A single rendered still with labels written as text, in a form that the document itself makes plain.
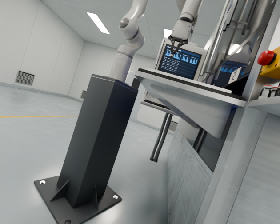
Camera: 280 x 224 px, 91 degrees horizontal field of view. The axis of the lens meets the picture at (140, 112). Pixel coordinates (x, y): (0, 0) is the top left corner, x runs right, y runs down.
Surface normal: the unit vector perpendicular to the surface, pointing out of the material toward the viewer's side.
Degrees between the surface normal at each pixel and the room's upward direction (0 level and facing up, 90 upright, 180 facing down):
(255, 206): 90
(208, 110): 90
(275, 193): 90
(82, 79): 90
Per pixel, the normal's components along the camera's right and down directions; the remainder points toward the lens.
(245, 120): -0.19, -0.02
